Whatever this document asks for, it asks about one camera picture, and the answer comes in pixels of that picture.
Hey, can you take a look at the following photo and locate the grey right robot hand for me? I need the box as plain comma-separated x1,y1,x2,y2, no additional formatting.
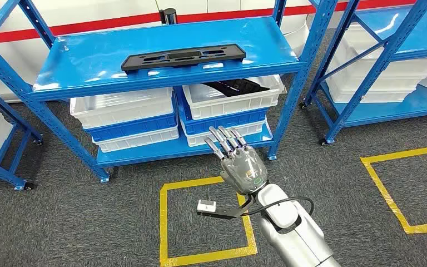
203,126,269,196

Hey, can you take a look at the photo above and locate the long black plastic frame part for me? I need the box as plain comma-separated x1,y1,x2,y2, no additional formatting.
120,43,247,73

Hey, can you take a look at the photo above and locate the blue metal shelf rack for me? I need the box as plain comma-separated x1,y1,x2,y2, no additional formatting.
300,0,427,145
0,0,340,184
0,76,45,191

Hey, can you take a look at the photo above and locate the blue plastic bin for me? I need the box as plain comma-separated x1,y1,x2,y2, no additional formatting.
175,86,270,136
82,110,179,142

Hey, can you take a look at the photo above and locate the yellow floor tape square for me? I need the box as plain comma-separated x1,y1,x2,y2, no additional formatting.
360,144,427,235
158,176,259,267

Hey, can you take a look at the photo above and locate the white car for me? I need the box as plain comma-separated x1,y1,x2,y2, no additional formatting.
0,0,312,104

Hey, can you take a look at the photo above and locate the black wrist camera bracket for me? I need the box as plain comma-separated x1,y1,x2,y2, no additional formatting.
198,194,255,220

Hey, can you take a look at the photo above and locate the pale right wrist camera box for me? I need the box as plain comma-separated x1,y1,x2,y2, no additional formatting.
197,199,217,215

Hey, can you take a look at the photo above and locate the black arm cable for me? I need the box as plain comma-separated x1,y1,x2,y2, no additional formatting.
241,197,315,219

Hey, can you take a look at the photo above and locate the black stanchion post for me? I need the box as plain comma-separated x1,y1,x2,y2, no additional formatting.
158,7,178,26

